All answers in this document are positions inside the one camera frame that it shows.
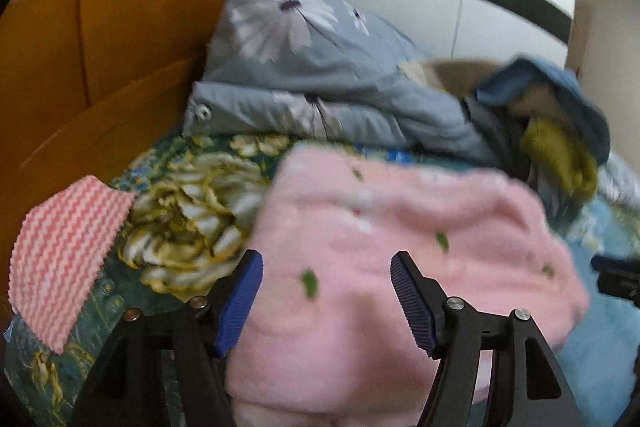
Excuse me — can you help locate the wooden headboard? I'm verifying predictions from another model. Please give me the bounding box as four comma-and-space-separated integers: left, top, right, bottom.
0, 0, 311, 348

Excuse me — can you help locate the olive green knit sweater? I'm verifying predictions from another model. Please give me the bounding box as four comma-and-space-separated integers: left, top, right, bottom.
520, 117, 600, 202

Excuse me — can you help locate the teal floral bed blanket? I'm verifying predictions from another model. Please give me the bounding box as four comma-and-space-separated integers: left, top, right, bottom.
0, 134, 640, 427

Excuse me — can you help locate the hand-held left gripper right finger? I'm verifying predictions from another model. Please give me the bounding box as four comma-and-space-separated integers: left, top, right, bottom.
390, 251, 586, 427

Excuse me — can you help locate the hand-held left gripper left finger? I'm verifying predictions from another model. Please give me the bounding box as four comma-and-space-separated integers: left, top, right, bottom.
70, 249, 264, 427

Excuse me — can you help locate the pink white zigzag cloth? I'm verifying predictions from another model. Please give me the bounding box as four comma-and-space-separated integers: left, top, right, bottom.
9, 175, 137, 354

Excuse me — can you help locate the grey-blue floral pillow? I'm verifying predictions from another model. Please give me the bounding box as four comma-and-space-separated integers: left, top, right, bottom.
205, 0, 426, 82

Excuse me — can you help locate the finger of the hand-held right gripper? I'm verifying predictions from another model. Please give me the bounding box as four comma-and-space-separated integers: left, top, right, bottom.
590, 255, 640, 303

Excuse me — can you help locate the beige garment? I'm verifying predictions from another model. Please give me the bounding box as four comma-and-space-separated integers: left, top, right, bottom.
400, 57, 556, 118

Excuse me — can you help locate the pink fleece pajama garment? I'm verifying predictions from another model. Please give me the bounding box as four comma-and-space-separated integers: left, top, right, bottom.
225, 146, 592, 427

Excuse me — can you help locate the beige room door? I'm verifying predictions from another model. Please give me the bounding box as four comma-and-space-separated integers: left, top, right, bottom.
565, 0, 596, 75

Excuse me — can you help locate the blue fleece garment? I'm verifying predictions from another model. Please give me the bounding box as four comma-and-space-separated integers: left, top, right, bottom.
475, 54, 612, 165

